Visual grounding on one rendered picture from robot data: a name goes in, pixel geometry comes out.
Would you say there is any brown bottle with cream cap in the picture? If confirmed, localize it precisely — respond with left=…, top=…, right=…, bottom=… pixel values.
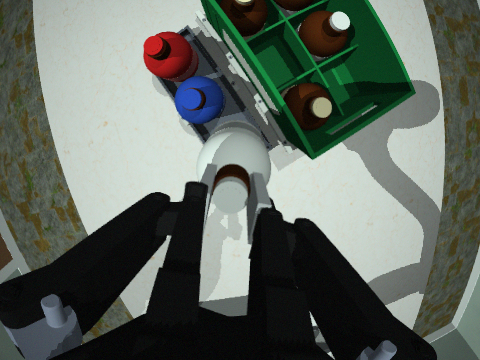
left=280, top=83, right=332, bottom=131
left=219, top=0, right=268, bottom=40

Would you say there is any blue bottle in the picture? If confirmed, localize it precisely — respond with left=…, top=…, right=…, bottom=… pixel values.
left=175, top=76, right=226, bottom=124

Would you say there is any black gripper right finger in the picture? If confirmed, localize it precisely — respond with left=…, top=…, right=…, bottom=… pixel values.
left=246, top=172, right=437, bottom=360

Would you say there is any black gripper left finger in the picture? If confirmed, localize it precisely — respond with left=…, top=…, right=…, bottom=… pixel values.
left=0, top=163, right=217, bottom=360

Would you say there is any red bottle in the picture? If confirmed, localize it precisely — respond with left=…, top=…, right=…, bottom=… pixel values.
left=143, top=31, right=199, bottom=82

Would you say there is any brown bottle with white cap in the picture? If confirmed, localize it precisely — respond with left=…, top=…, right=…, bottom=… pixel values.
left=295, top=10, right=350, bottom=62
left=273, top=0, right=314, bottom=18

